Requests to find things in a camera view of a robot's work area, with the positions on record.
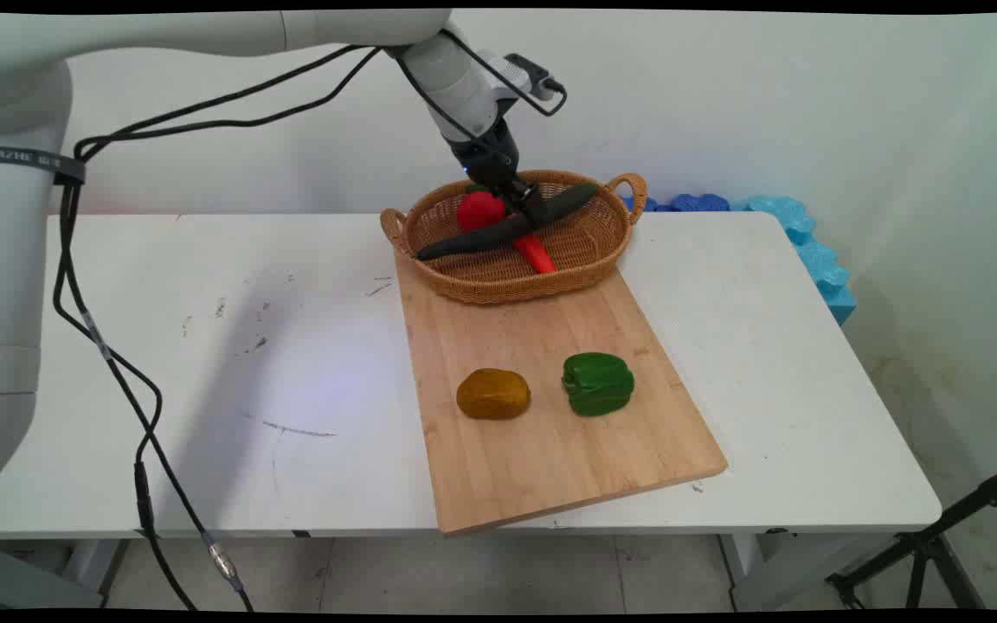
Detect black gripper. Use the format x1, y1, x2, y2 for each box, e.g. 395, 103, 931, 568
449, 119, 553, 226

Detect brown potato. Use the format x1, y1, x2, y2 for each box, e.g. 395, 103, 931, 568
456, 368, 532, 421

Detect red tomato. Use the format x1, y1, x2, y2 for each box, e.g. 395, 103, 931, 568
457, 190, 507, 232

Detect red chili pepper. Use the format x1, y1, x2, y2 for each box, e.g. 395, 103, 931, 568
513, 234, 558, 275

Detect dark green cucumber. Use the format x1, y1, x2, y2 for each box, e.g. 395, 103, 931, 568
415, 182, 601, 262

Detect woven wicker basket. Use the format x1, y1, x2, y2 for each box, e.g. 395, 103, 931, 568
380, 170, 648, 305

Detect dark blue foam piece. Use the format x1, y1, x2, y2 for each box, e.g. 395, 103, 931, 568
622, 192, 731, 214

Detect green bell pepper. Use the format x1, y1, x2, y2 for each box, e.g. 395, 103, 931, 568
562, 352, 636, 418

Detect bamboo cutting board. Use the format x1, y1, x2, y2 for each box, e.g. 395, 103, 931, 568
395, 253, 730, 537

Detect light blue foam piece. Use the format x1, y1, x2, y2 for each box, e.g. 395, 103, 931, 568
728, 195, 859, 326

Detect white table leg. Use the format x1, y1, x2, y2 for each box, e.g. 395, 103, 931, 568
64, 538, 129, 600
717, 530, 820, 612

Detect black tripod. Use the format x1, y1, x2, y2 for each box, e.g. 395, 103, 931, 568
826, 459, 997, 611

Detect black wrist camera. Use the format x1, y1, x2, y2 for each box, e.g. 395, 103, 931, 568
504, 54, 565, 98

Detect black cable with metal connector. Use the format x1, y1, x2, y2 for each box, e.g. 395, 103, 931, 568
53, 30, 567, 611

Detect black cable strap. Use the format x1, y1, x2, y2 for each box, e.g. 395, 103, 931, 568
0, 143, 87, 186

